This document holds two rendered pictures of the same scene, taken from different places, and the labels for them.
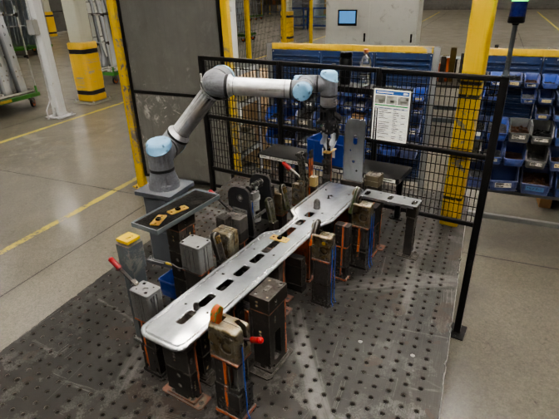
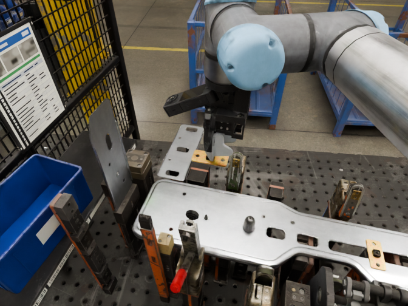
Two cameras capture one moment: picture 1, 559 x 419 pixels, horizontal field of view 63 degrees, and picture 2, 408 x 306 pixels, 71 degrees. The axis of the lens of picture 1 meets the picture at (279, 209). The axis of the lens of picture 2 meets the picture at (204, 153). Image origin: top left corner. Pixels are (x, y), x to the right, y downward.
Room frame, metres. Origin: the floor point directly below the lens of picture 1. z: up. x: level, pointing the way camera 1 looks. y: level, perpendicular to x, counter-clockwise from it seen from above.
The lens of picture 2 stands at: (2.22, 0.21, 1.73)
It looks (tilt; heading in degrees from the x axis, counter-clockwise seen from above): 44 degrees down; 252
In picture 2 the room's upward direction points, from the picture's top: straight up
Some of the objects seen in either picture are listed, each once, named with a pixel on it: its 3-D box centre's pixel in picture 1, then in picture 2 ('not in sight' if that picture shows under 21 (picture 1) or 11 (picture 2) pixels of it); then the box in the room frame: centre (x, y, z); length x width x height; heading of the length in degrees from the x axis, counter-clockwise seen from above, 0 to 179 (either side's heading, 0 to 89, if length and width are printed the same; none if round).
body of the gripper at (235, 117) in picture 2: (327, 119); (226, 104); (2.03, -0.23, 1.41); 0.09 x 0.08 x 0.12; 148
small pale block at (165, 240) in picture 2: (313, 208); (170, 269); (2.19, -0.18, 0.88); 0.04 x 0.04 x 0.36; 58
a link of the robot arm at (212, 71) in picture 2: (328, 101); (225, 64); (2.03, -0.23, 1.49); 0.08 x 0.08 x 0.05
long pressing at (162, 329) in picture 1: (279, 242); (382, 254); (1.65, 0.01, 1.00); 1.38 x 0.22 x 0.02; 148
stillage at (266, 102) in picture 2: not in sight; (238, 51); (1.04, -2.29, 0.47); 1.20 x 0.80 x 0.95; 65
